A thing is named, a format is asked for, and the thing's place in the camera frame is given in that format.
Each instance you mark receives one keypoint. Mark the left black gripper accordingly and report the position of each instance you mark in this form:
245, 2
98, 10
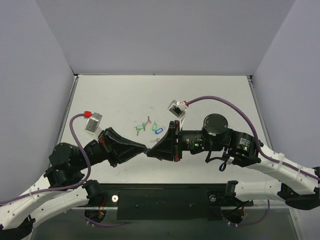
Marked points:
108, 145

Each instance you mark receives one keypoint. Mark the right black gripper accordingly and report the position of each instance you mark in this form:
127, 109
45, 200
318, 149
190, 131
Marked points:
177, 141

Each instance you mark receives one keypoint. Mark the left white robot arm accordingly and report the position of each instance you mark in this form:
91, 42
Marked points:
66, 184

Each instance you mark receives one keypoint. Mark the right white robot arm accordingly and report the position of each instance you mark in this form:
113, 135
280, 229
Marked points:
294, 185

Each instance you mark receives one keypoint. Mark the loose silver key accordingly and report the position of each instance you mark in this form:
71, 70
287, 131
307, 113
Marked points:
155, 140

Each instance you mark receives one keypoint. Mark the blue clear key tag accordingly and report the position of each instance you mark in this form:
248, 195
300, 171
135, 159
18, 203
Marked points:
159, 130

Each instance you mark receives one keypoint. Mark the green key tag right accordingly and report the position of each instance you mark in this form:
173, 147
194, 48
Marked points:
154, 127

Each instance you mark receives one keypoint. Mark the green key tag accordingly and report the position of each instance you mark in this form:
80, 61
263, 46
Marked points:
154, 127
140, 127

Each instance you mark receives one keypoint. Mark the green key tag left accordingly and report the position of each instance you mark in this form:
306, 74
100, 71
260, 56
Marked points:
140, 127

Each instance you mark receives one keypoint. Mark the grey key top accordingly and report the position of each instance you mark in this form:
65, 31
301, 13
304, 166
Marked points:
148, 120

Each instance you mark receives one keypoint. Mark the grey key by green tag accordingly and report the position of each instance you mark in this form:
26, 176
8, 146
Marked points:
144, 124

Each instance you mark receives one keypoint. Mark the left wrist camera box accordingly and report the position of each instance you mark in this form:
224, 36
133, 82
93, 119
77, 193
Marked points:
92, 126

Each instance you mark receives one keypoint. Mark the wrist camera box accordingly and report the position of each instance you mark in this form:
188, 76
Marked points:
92, 126
178, 108

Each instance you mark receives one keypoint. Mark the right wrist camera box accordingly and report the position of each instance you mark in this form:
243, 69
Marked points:
178, 108

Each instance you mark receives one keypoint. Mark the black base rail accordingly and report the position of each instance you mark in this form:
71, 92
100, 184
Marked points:
181, 201

